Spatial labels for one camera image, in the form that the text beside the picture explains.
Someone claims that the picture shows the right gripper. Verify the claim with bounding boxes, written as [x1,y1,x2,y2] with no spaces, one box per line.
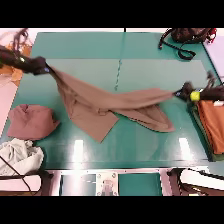
[174,81,202,102]

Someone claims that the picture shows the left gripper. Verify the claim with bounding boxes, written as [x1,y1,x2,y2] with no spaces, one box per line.
[29,55,52,76]

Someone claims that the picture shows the grey-brown T-shirt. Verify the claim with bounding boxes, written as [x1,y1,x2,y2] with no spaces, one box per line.
[45,64,184,144]

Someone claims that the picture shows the folded orange garment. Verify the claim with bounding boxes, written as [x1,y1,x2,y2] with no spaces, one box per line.
[196,99,224,156]

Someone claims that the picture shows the black bag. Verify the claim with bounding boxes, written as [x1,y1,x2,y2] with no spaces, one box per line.
[158,27,218,61]

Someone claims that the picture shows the pink-brown garment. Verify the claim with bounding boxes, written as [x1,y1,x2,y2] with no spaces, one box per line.
[6,103,62,141]

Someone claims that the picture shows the white garment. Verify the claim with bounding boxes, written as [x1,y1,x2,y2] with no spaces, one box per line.
[0,137,46,177]

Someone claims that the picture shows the black cable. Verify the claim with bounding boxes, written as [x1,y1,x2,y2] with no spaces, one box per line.
[0,154,36,197]

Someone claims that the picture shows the silver frame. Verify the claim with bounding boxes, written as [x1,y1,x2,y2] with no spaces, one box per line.
[42,166,214,197]

